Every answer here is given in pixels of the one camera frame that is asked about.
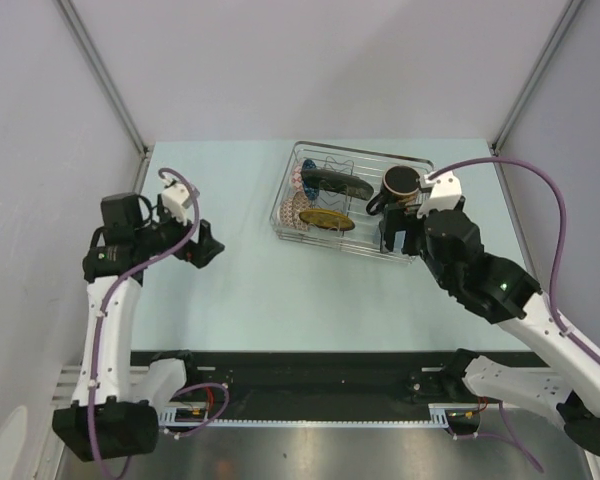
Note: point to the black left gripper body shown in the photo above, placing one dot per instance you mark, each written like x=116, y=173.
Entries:
x=162, y=234

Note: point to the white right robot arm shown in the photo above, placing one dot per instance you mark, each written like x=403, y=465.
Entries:
x=504, y=294

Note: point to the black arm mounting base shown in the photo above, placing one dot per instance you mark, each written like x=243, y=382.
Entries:
x=322, y=386

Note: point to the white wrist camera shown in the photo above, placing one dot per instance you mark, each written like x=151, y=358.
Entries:
x=444, y=192
x=176, y=199

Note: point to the blue triangle pattern bowl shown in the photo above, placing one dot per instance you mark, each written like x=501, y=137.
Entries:
x=303, y=179

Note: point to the yellow round plate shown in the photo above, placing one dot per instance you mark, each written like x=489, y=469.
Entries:
x=327, y=219

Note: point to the black square floral plate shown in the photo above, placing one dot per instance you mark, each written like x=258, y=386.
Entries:
x=341, y=183

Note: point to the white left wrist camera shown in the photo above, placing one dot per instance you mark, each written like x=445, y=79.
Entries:
x=176, y=199

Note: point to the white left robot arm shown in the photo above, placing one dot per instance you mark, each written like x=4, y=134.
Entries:
x=109, y=416

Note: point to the red black skull mug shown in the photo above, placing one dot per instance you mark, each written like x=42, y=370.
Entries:
x=400, y=184

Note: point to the metal wire dish rack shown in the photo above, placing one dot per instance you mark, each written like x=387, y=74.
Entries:
x=369, y=166

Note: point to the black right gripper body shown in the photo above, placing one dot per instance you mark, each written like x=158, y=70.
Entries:
x=398, y=217

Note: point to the white slotted cable duct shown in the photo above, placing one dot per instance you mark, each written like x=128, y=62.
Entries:
x=191, y=416

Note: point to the light blue cup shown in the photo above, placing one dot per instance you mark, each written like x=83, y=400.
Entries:
x=400, y=240

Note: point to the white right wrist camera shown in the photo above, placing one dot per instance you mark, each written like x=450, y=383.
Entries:
x=444, y=192

